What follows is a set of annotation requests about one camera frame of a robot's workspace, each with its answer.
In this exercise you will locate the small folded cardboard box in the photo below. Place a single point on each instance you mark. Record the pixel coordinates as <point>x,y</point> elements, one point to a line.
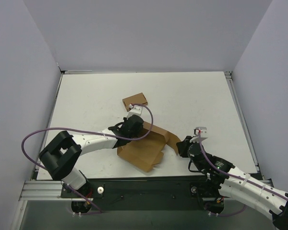
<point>137,98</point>

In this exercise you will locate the large cardboard box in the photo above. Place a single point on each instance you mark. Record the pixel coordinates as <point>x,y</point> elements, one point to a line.
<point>146,153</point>

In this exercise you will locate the aluminium frame rail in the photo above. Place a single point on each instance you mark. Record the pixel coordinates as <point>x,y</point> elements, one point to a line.
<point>41,191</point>

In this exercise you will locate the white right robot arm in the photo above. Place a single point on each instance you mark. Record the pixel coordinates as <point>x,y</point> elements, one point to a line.
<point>225,179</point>

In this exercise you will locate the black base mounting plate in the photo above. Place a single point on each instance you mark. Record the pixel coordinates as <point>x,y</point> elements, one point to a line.
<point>174,193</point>

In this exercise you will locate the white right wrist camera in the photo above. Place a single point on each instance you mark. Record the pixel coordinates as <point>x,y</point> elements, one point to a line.
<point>200,134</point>

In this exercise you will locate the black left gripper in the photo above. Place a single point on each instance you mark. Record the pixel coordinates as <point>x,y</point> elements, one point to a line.
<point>136,121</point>

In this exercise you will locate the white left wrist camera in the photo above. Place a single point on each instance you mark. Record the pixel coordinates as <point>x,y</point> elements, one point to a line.
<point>134,110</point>

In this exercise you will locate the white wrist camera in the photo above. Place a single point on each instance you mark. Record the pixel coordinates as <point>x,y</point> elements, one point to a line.
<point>200,134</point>
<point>134,110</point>

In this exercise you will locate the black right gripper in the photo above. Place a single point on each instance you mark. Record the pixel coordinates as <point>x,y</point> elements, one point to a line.
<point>182,147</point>

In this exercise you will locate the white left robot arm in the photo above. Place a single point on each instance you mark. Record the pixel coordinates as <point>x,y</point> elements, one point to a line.
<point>61,154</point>

